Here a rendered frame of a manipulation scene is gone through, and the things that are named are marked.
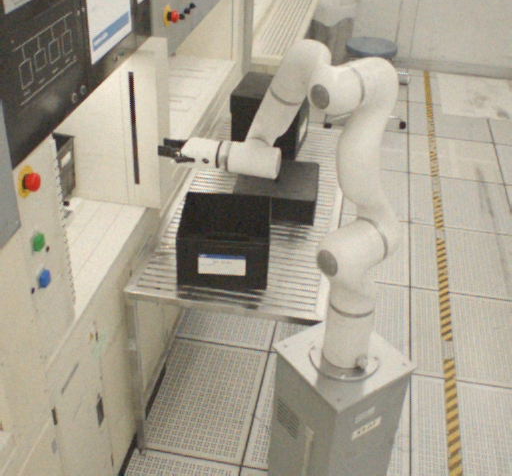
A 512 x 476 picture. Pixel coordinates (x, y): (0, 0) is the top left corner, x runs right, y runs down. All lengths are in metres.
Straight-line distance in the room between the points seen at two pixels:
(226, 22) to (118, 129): 1.45
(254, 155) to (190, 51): 1.81
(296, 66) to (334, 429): 0.91
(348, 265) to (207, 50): 2.16
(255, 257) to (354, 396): 0.50
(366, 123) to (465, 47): 4.72
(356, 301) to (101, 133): 0.98
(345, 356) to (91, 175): 1.01
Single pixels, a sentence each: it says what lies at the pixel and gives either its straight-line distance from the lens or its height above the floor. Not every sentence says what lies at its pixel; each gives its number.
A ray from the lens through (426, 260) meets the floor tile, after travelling 3.65.
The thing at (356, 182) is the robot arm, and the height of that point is 1.31.
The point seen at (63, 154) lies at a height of 1.10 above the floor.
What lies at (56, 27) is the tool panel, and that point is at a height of 1.61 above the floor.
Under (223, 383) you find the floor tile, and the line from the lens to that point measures 2.84.
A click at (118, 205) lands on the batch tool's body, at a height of 0.87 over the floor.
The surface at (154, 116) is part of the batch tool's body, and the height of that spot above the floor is 1.20.
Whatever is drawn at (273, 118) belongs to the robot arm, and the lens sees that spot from 1.69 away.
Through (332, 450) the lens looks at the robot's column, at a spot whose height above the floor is 0.59.
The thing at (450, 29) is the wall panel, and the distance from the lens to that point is 6.18.
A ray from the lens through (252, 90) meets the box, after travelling 2.78.
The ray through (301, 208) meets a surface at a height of 0.83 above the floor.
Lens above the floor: 2.05
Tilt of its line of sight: 33 degrees down
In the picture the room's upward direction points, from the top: 3 degrees clockwise
